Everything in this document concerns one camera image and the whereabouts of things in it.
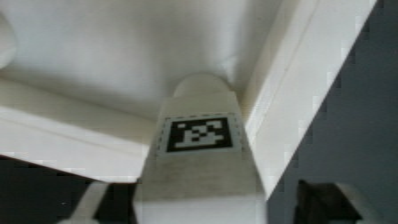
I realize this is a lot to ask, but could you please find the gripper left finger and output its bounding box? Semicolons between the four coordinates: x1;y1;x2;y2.
59;182;109;224

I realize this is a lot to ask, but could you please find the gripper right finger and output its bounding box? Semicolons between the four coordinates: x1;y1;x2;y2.
336;183;386;224

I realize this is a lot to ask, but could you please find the white table leg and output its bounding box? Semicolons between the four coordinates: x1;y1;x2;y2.
134;74;267;224

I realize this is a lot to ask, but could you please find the white square table top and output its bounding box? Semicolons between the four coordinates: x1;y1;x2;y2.
0;0;377;187

